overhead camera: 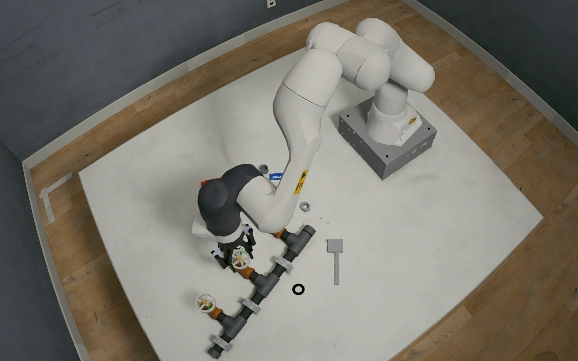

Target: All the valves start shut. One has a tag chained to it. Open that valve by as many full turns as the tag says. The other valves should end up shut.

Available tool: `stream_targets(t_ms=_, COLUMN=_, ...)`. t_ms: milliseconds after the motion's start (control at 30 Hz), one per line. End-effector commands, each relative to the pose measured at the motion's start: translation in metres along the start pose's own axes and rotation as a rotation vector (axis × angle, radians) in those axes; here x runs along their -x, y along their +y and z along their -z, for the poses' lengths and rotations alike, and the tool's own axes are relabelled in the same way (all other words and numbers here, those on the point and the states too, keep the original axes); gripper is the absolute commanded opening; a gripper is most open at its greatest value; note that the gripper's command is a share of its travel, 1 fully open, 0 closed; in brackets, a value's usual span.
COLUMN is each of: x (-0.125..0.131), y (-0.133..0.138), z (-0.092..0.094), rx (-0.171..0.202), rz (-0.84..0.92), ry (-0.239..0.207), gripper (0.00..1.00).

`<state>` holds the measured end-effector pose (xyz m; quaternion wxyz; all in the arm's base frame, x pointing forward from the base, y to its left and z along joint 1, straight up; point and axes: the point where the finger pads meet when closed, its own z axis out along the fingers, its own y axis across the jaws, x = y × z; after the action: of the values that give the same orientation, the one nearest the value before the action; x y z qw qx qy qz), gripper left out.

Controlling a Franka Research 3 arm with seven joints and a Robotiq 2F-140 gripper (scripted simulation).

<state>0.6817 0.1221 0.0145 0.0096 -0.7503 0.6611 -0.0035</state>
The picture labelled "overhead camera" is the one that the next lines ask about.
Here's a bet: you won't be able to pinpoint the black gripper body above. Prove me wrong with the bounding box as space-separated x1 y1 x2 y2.
217 231 245 252

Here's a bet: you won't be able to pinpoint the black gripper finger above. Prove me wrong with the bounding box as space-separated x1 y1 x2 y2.
240 224 256 259
211 247 236 273

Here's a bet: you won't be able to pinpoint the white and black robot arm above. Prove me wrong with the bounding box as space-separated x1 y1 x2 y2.
191 18 435 243

